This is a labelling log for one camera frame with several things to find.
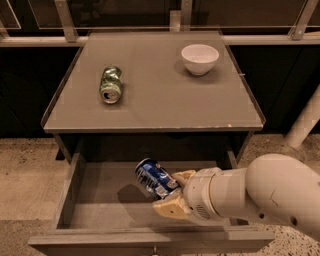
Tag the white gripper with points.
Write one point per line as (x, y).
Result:
(197, 193)

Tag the blue pepsi can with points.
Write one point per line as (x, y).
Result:
(155, 179)

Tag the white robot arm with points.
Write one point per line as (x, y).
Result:
(274, 189)

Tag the open grey top drawer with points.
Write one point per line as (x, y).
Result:
(103, 211)

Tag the crushed green soda can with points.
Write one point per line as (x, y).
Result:
(110, 85)

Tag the grey wooden cabinet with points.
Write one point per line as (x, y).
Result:
(165, 112)

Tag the white ceramic bowl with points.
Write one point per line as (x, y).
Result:
(199, 59)

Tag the metal railing frame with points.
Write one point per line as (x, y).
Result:
(68, 23)

